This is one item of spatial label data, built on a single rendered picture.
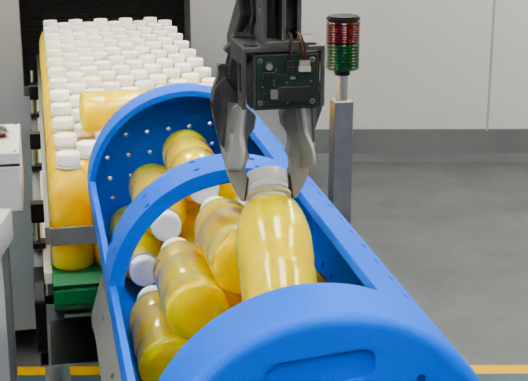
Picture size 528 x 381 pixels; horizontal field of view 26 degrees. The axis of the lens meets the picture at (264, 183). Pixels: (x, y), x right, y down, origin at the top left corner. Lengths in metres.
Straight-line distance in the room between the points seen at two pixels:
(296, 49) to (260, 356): 0.26
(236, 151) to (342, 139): 1.19
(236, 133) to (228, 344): 0.23
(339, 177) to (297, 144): 1.18
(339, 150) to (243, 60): 1.26
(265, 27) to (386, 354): 0.28
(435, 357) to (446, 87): 5.09
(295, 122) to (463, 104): 4.97
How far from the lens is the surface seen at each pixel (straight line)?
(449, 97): 5.96
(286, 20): 0.97
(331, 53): 2.15
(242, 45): 0.95
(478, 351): 3.78
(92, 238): 1.86
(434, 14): 5.87
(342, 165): 2.20
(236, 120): 1.01
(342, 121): 2.18
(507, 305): 4.16
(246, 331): 0.86
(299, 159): 1.04
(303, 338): 0.85
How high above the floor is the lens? 1.57
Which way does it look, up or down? 17 degrees down
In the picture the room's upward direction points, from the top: straight up
